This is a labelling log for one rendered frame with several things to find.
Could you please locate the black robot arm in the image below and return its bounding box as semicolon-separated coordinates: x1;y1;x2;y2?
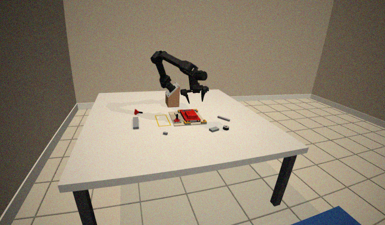
150;50;208;93

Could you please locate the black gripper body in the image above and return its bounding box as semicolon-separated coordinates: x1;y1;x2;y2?
180;80;209;95

